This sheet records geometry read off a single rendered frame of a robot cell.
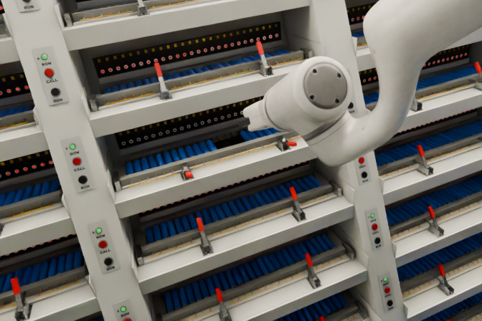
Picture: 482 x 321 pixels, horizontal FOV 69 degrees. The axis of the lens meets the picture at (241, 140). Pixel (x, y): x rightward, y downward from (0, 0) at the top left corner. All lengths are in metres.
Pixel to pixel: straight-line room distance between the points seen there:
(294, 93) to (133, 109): 0.48
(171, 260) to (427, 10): 0.78
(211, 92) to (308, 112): 0.44
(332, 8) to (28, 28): 0.72
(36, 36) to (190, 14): 0.33
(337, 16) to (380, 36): 0.59
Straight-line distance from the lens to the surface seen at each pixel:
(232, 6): 0.91
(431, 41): 0.43
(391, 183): 1.14
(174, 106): 0.85
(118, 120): 0.85
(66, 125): 0.86
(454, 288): 1.40
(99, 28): 0.87
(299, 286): 1.08
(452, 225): 1.33
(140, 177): 0.90
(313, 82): 0.45
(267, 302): 1.05
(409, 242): 1.23
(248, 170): 0.90
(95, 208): 0.87
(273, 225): 0.98
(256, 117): 0.61
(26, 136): 0.88
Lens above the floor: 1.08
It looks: 8 degrees down
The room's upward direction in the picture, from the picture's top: 14 degrees counter-clockwise
